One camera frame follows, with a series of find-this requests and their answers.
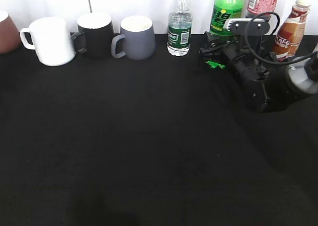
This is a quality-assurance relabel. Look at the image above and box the red brown cup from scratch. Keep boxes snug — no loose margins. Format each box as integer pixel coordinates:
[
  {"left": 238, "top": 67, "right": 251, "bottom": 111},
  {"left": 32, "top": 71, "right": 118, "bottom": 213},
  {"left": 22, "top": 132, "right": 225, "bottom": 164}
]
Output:
[{"left": 0, "top": 10, "right": 21, "bottom": 54}]

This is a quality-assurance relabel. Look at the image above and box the white ceramic mug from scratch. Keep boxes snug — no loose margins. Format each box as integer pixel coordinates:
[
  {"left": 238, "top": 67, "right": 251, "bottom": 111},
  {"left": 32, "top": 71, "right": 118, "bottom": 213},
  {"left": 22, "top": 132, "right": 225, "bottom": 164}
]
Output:
[{"left": 20, "top": 16, "right": 76, "bottom": 67}]

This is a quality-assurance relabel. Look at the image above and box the clear water bottle green label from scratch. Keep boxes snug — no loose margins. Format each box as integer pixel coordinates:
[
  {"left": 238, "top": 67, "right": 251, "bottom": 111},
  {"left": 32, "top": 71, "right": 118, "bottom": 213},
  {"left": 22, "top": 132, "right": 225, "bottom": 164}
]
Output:
[{"left": 167, "top": 0, "right": 193, "bottom": 57}]

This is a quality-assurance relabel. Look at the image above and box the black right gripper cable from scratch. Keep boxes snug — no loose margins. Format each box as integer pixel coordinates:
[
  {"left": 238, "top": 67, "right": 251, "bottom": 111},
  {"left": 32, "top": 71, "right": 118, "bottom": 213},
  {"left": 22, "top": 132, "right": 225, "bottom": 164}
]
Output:
[{"left": 244, "top": 11, "right": 318, "bottom": 82}]

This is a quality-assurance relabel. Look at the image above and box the black ceramic mug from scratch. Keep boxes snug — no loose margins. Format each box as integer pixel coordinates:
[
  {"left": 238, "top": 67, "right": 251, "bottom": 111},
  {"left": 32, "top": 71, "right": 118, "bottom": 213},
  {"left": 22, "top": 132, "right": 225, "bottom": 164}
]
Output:
[{"left": 71, "top": 12, "right": 114, "bottom": 59}]

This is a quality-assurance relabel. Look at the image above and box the black tablecloth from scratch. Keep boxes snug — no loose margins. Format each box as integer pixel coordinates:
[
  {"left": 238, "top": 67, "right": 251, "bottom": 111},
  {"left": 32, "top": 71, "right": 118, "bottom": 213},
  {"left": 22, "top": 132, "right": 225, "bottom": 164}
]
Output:
[{"left": 0, "top": 34, "right": 318, "bottom": 226}]

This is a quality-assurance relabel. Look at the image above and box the green sprite bottle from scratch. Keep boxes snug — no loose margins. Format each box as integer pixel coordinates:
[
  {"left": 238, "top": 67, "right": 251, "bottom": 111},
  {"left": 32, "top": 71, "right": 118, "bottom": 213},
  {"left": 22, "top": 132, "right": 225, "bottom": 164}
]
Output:
[{"left": 204, "top": 0, "right": 245, "bottom": 70}]

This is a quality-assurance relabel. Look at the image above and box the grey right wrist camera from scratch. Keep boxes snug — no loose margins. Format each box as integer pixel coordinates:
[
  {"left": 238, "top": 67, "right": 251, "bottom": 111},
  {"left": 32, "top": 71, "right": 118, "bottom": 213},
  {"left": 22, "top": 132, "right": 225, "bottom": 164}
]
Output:
[{"left": 223, "top": 18, "right": 271, "bottom": 54}]

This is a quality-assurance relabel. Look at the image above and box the brown coffee drink bottle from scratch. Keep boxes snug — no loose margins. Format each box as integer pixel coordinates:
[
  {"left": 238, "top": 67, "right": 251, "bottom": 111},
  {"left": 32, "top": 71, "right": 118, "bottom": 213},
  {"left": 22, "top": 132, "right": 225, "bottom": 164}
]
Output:
[{"left": 272, "top": 0, "right": 312, "bottom": 62}]

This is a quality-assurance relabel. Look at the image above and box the dark cola bottle red label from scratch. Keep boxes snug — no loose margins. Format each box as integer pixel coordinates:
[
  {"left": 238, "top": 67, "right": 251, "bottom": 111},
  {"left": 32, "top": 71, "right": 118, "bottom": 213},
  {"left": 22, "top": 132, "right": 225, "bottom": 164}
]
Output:
[{"left": 245, "top": 0, "right": 278, "bottom": 18}]

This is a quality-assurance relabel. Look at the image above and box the grey ceramic mug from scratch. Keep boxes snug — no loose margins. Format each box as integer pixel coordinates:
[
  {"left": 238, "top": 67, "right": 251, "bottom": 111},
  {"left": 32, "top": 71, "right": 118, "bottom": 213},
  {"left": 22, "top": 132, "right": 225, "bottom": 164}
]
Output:
[{"left": 111, "top": 15, "right": 156, "bottom": 60}]

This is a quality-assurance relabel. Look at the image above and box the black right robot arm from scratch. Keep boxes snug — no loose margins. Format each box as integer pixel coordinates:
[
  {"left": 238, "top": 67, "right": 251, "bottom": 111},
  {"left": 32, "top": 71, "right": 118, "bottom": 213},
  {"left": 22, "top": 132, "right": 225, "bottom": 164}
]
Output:
[{"left": 199, "top": 32, "right": 318, "bottom": 113}]

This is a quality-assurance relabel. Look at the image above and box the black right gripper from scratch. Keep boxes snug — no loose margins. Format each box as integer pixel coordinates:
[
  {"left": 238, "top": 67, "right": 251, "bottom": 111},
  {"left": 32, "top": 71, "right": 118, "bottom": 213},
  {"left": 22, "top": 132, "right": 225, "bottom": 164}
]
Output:
[{"left": 198, "top": 31, "right": 269, "bottom": 113}]

